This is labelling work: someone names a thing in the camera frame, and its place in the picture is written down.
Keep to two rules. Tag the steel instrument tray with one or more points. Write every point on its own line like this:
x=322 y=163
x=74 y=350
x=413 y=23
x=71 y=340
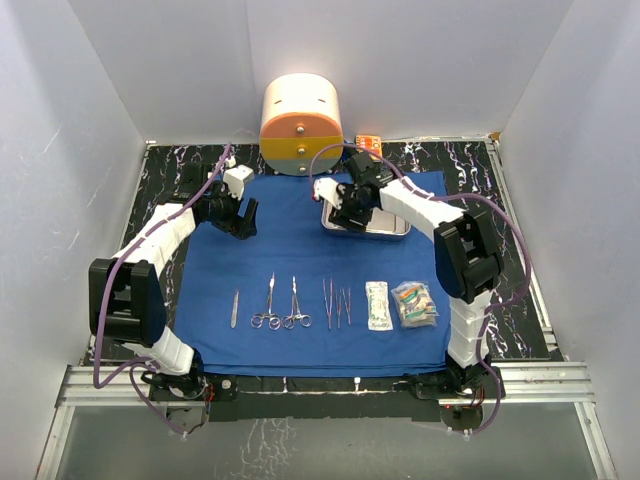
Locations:
x=383 y=226

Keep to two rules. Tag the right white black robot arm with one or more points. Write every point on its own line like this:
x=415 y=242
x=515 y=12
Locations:
x=466 y=255

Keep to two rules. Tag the small orange spiral notebook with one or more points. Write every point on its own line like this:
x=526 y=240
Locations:
x=370 y=142

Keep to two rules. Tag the aluminium frame rail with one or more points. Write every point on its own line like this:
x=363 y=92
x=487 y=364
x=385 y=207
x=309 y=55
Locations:
x=545 y=427

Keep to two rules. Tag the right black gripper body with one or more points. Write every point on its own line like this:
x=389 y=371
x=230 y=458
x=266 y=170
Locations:
x=353 y=205

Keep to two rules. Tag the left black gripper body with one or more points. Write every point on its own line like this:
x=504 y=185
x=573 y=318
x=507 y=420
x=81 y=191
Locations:
x=224 y=209

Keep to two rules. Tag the long serrated steel forceps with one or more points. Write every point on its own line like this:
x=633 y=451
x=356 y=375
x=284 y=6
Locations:
x=328 y=300

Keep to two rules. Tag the green clear supply packet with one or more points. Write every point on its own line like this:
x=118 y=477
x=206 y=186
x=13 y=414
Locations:
x=411 y=304

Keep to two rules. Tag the steel tweezers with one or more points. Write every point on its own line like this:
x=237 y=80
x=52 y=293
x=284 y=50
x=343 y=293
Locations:
x=338 y=301
x=346 y=294

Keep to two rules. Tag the long white green pouch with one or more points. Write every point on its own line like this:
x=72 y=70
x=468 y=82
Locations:
x=379 y=316

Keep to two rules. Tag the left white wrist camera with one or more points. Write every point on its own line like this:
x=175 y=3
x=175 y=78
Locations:
x=236 y=177

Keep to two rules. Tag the round three-drawer storage box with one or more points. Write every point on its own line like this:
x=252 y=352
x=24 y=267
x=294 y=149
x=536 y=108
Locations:
x=301 y=130

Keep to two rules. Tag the steel forceps ring handles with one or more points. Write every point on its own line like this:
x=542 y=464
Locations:
x=296 y=316

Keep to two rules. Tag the blue surgical cloth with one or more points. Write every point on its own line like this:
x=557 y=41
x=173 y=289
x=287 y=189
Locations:
x=290 y=241

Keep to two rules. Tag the remaining ring-handled clamp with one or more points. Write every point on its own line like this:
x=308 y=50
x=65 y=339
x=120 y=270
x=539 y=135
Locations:
x=274 y=321

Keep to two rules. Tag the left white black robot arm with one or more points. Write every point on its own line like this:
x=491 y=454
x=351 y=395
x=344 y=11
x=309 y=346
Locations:
x=126 y=300

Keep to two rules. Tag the white blue supply packet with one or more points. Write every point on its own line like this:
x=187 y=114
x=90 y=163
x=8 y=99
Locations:
x=431 y=308

